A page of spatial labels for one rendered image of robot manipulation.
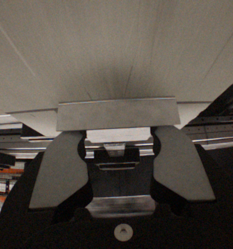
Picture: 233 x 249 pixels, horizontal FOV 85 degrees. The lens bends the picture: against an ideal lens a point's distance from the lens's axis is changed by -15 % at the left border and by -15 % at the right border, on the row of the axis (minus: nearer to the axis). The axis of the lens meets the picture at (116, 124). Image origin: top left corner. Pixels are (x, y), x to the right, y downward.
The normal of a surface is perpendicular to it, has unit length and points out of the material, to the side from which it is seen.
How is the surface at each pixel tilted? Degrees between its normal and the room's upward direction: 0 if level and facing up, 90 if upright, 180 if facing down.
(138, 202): 90
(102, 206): 90
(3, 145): 90
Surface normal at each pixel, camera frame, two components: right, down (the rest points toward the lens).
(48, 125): 0.04, 0.94
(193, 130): -0.03, -0.33
